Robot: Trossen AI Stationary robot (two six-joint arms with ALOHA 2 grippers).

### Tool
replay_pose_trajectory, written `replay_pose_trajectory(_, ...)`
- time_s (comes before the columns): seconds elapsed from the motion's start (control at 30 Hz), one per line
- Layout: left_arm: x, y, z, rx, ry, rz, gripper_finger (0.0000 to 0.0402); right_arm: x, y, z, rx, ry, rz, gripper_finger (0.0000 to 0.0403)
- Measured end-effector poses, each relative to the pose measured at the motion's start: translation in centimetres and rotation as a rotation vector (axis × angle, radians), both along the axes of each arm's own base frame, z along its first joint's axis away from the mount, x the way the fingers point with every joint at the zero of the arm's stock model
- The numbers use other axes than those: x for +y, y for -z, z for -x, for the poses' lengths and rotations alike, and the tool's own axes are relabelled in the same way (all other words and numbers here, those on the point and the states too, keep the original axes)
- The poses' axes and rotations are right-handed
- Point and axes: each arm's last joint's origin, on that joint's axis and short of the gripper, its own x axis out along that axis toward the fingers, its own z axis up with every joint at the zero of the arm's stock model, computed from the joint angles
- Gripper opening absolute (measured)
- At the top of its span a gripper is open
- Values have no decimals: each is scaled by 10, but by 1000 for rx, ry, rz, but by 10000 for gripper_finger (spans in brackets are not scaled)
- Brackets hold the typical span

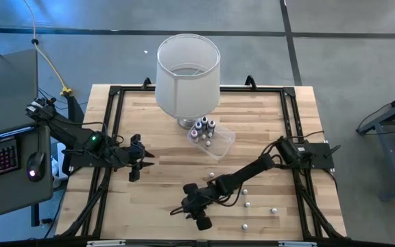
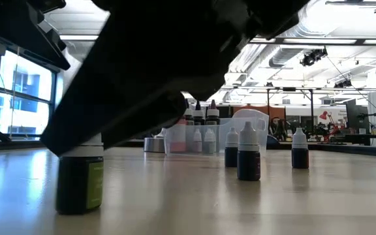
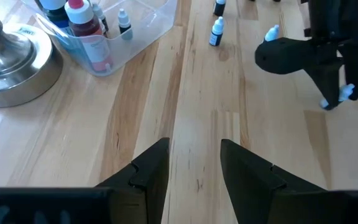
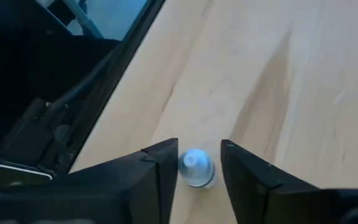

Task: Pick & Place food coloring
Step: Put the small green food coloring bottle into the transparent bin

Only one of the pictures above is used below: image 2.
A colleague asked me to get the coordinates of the large red-tip food coloring bottle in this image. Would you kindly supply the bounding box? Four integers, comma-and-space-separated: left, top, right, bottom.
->
170, 117, 188, 153

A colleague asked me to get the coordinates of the large black-tip food coloring bottle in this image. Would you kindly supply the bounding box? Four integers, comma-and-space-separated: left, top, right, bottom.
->
193, 100, 205, 127

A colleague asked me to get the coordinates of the small dark food coloring bottle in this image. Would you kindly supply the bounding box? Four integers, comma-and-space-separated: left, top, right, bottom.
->
224, 126, 240, 168
291, 127, 310, 170
236, 121, 261, 182

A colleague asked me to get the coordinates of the silver table lamp white shade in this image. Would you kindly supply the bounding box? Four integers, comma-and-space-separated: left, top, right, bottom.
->
143, 127, 168, 153

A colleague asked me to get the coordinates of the large window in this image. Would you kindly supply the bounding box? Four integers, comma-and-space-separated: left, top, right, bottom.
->
0, 48, 57, 138

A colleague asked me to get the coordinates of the ceiling light strip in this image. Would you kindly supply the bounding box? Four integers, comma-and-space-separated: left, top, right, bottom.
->
249, 37, 376, 46
59, 34, 101, 42

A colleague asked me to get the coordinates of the black ceiling spotlight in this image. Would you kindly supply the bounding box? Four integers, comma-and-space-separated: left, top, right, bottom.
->
300, 47, 328, 68
334, 79, 353, 89

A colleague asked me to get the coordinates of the black overhead gantry bar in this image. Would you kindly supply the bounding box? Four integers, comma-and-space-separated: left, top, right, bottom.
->
222, 84, 376, 119

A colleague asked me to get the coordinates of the clear plastic bin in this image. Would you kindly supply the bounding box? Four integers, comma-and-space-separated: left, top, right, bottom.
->
164, 108, 270, 156

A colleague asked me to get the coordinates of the red desk lamp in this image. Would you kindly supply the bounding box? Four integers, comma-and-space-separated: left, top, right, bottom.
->
318, 110, 334, 131

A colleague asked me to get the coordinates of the black computer monitor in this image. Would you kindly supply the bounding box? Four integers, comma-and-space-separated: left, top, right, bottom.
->
345, 99, 371, 134

